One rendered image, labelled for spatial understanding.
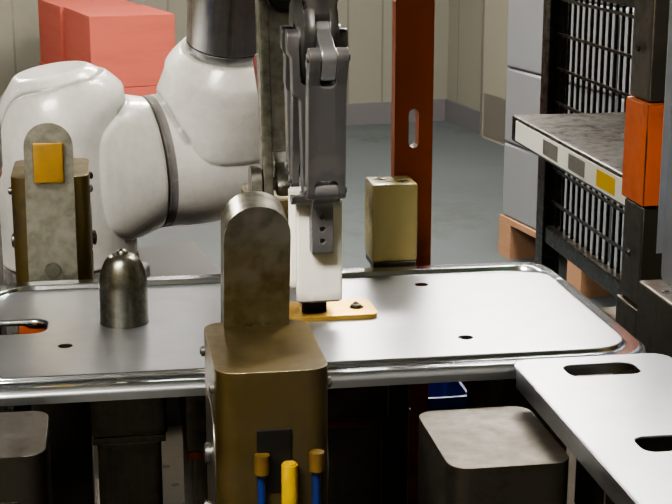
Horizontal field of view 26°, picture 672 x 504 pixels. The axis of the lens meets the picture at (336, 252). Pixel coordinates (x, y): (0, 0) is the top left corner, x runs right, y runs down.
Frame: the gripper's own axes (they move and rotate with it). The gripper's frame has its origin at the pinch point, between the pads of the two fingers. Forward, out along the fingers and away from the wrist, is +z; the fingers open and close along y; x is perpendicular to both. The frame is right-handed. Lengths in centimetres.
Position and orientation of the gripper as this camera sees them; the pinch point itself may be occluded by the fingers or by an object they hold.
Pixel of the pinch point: (314, 245)
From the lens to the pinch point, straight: 97.5
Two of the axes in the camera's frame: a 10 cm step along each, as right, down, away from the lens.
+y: 1.6, 2.4, -9.6
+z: 0.0, 9.7, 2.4
